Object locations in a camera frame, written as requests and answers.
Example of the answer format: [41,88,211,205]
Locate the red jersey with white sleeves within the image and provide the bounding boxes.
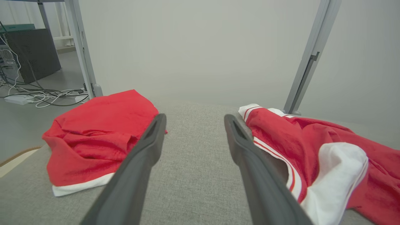
[238,104,400,225]

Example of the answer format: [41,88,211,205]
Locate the grey metal table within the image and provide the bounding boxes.
[0,0,68,32]

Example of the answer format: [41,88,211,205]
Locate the grey computer tower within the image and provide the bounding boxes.
[0,47,14,68]

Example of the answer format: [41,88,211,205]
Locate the long white power strip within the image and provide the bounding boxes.
[4,95,29,105]

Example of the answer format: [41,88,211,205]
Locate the teal box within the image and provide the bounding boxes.
[0,24,36,33]

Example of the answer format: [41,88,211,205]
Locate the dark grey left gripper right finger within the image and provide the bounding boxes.
[224,114,314,225]

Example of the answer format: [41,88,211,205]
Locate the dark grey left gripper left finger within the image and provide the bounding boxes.
[80,113,167,225]

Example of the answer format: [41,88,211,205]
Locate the grey post pair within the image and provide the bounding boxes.
[283,0,333,115]

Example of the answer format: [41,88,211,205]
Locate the red shorts with white hem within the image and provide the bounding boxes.
[42,89,168,197]

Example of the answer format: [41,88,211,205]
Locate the grey partition end post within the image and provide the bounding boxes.
[64,0,103,99]

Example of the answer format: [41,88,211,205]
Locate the white rack frame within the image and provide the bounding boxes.
[53,2,75,47]

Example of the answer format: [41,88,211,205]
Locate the grey fabric sofa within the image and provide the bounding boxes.
[0,94,400,225]

